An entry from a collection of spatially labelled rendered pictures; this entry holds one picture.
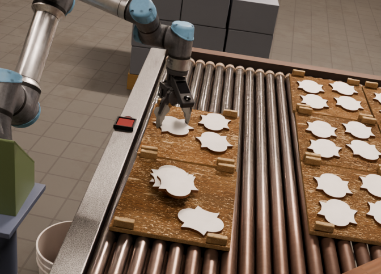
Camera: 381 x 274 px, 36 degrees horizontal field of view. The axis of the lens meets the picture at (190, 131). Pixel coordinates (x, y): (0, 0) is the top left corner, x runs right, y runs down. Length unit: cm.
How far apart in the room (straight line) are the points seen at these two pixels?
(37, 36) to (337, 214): 112
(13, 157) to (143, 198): 41
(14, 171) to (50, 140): 219
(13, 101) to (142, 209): 50
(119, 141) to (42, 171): 154
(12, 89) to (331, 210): 105
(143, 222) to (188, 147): 48
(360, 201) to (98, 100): 283
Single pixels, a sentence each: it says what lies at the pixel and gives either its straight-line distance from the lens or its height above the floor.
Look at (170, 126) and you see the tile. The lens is 199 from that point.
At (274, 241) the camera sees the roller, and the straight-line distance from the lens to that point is 179.
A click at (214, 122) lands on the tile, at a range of 229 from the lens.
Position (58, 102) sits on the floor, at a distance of 443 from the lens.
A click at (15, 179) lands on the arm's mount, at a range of 178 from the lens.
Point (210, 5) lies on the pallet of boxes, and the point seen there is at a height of 76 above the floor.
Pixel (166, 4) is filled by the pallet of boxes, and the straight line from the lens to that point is 445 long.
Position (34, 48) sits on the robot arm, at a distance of 199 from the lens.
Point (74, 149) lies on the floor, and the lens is 385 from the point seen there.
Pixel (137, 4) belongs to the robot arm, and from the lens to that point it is 179.
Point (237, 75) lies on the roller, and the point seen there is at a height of 92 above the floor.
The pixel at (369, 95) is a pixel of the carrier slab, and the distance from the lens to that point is 288.
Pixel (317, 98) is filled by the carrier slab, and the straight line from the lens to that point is 269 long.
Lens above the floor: 200
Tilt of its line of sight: 28 degrees down
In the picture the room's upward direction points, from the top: 8 degrees clockwise
